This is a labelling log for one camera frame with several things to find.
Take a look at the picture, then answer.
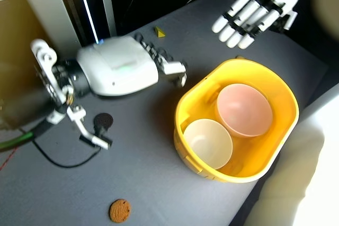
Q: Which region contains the white frame column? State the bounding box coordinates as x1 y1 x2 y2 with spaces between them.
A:
10 0 85 52

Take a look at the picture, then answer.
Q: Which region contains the round brown cookie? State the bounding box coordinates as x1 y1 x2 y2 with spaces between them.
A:
109 198 132 223

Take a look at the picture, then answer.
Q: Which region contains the thin red wire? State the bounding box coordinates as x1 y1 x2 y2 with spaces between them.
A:
0 146 19 171

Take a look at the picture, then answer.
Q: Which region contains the grey table cloth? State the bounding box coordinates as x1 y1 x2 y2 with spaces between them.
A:
0 0 331 226

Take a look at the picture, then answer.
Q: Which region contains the black camera cable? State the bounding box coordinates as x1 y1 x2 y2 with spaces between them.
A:
31 140 103 169

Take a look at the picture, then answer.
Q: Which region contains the large pink bowl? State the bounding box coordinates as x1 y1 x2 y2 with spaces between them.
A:
216 83 273 139

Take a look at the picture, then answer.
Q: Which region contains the blurred cream foreground object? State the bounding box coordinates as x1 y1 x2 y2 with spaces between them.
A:
242 83 339 226

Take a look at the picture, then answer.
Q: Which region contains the small beige bowl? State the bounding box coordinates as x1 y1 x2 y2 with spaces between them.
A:
183 119 234 170

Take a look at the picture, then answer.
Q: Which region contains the dark chocolate sandwich cookie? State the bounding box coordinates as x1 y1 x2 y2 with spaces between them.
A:
94 113 114 129

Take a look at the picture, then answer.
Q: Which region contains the yellow plastic tub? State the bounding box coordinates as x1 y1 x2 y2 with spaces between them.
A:
173 58 300 184

